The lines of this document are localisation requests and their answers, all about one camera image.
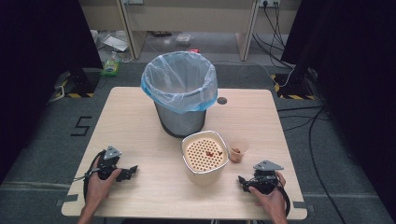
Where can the person's left hand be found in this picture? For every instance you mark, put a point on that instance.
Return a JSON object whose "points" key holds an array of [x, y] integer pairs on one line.
{"points": [[99, 186]]}

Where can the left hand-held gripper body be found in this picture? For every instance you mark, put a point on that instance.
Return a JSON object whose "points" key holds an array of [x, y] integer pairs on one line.
{"points": [[109, 161]]}

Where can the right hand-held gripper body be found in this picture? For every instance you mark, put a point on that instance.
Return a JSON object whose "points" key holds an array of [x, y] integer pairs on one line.
{"points": [[264, 180]]}

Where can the person's right hand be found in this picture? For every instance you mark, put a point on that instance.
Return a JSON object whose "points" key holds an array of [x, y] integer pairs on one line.
{"points": [[271, 202]]}

